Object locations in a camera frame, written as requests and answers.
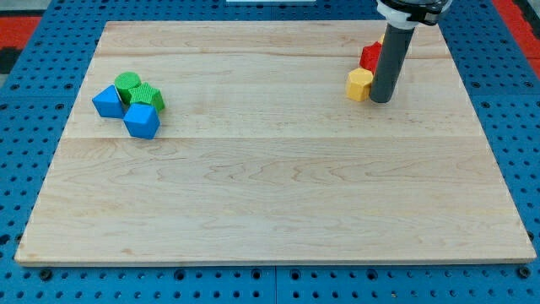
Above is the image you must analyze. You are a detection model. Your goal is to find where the red star block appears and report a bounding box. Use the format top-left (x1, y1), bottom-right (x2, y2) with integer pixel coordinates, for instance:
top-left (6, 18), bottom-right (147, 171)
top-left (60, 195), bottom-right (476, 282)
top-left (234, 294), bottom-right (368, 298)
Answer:
top-left (359, 41), bottom-right (382, 73)

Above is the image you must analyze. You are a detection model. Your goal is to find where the white black robot arm flange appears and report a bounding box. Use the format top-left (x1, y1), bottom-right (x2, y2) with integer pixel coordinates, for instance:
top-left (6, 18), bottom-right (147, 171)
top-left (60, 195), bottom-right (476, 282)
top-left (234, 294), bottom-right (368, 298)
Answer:
top-left (376, 0), bottom-right (453, 30)

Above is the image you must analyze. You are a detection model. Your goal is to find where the light wooden board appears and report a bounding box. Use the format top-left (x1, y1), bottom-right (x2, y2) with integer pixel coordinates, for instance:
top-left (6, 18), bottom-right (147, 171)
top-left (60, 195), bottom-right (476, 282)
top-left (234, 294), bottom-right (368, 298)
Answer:
top-left (15, 20), bottom-right (537, 267)

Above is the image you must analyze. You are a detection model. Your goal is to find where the green star block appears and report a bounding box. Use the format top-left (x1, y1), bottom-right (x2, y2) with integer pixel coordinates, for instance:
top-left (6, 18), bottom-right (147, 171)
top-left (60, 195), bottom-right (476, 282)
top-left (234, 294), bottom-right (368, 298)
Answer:
top-left (128, 83), bottom-right (165, 112)

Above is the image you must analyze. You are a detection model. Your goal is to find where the yellow hexagon block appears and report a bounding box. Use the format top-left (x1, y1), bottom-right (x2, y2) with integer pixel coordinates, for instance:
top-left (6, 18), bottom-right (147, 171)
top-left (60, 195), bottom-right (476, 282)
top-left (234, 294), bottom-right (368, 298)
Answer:
top-left (345, 68), bottom-right (373, 101)

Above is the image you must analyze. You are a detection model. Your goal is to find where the blue cube block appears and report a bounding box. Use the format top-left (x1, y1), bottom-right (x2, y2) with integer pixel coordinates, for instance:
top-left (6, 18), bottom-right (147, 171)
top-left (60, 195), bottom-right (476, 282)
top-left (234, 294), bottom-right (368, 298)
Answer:
top-left (123, 103), bottom-right (160, 139)

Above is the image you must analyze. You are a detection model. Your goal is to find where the green cylinder block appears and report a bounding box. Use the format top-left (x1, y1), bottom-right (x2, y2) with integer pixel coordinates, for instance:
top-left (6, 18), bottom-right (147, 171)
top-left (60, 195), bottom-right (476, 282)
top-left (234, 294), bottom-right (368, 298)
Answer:
top-left (114, 72), bottom-right (142, 105)

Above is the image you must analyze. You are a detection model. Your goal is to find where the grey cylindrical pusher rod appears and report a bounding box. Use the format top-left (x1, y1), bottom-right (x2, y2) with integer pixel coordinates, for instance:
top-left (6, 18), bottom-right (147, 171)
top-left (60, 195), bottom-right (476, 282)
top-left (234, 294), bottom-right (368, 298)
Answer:
top-left (370, 24), bottom-right (414, 103)

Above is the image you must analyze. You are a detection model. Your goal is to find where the blue triangular block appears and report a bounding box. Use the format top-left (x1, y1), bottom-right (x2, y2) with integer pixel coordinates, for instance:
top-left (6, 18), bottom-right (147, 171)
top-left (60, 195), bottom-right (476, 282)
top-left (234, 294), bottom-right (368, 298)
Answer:
top-left (92, 84), bottom-right (124, 118)

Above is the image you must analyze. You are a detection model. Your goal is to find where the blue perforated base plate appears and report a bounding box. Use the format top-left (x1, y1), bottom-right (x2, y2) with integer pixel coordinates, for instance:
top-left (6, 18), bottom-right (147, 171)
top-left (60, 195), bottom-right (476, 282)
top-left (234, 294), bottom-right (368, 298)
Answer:
top-left (1, 1), bottom-right (539, 303)

